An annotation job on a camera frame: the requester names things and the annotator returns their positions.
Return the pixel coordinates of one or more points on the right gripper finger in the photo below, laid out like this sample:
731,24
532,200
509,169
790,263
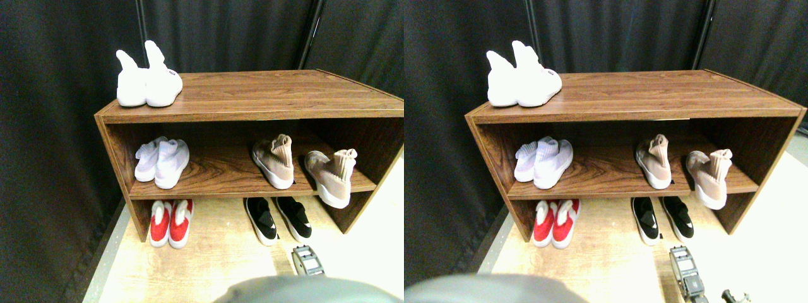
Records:
307,260
683,265

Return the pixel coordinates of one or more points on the beige shoe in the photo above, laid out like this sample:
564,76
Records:
331,180
274,164
653,164
710,180

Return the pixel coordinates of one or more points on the black shoe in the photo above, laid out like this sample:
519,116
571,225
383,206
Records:
260,218
295,218
644,218
678,218

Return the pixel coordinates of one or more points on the red shoe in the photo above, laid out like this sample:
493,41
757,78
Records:
180,227
543,227
160,227
565,227

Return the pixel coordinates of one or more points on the pale lilac shoe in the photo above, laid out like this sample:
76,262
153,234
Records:
552,165
170,165
525,163
145,161

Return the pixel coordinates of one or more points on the brown shoe rack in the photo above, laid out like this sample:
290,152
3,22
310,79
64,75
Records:
252,95
631,95

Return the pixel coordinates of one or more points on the white shoe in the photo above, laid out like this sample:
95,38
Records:
536,88
163,88
502,88
131,88

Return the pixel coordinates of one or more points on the curtain stand pole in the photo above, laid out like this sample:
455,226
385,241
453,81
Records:
141,25
531,25
704,31
314,31

